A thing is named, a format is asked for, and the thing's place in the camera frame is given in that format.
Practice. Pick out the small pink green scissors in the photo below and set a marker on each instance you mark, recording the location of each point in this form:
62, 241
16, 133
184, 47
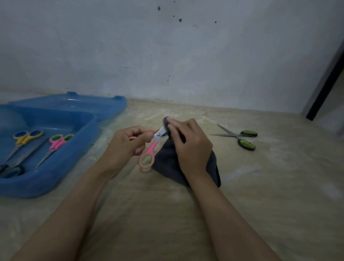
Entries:
53, 146

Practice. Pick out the dark door frame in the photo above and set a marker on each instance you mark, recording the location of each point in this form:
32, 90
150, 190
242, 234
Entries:
326, 86

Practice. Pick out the person's left thumb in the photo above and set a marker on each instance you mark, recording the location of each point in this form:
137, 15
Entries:
146, 136

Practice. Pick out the person's right hand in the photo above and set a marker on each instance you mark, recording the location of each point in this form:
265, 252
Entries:
192, 150

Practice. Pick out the blue plastic box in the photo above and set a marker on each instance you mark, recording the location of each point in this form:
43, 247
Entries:
53, 145

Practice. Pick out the person's left hand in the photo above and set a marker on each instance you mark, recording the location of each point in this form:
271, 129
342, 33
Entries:
121, 150

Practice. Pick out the person's right forearm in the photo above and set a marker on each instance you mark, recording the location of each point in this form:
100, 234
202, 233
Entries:
228, 223

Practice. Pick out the person's left middle finger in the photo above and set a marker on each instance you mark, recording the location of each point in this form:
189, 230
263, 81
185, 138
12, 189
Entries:
141, 149

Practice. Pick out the person's right fingers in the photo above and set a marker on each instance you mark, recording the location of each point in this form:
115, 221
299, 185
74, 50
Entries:
178, 129

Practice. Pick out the person's left forearm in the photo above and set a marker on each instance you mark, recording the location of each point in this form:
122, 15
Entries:
64, 215

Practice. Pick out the dark grey cloth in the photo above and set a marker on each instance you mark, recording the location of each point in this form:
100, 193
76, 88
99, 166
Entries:
168, 161

